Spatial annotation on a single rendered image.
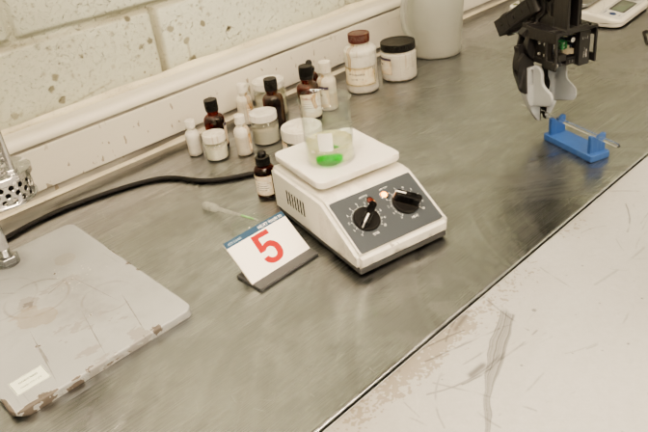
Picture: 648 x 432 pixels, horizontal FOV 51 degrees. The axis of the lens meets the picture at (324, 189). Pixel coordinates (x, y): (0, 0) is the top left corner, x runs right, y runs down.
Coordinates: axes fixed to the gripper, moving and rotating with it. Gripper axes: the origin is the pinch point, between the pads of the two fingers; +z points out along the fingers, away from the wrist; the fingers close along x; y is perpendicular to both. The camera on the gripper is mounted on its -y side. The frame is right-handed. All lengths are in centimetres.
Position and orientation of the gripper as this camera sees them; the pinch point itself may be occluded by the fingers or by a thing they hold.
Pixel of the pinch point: (538, 109)
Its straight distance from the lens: 108.4
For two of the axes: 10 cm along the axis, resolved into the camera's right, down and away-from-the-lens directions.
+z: 1.1, 8.7, 4.7
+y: 4.0, 4.0, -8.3
